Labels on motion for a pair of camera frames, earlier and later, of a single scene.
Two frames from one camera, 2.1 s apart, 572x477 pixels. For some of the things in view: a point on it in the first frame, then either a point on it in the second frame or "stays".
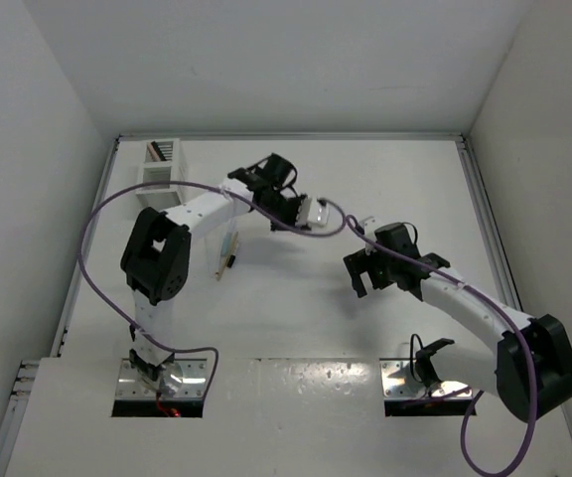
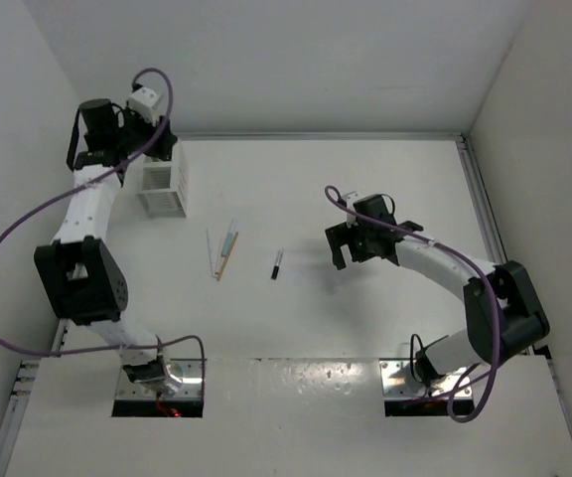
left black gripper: x=292 y=218 → x=162 y=146
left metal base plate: x=192 y=387 stays
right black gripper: x=358 y=262 → x=340 y=236
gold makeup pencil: x=229 y=252 stays
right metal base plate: x=397 y=383 stays
